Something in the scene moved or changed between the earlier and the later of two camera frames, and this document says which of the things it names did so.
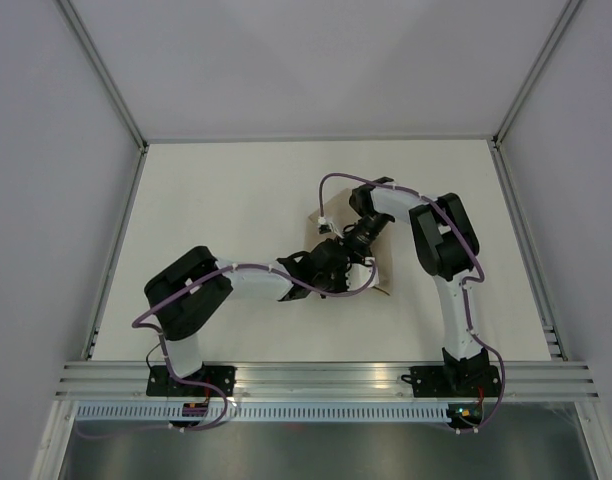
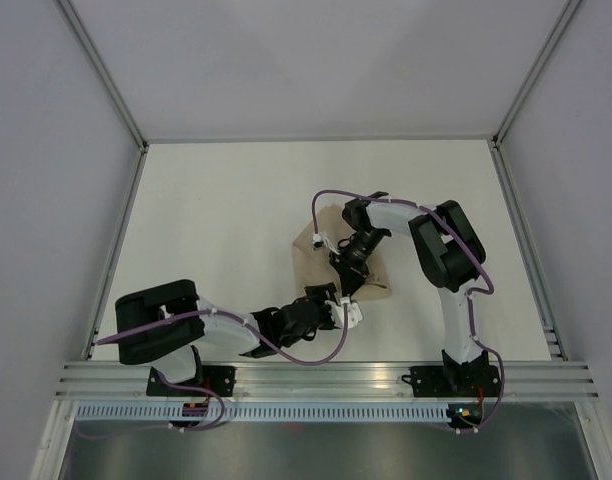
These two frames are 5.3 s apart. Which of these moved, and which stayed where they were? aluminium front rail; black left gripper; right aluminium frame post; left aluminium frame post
Moved: black left gripper
Stayed: aluminium front rail; right aluminium frame post; left aluminium frame post
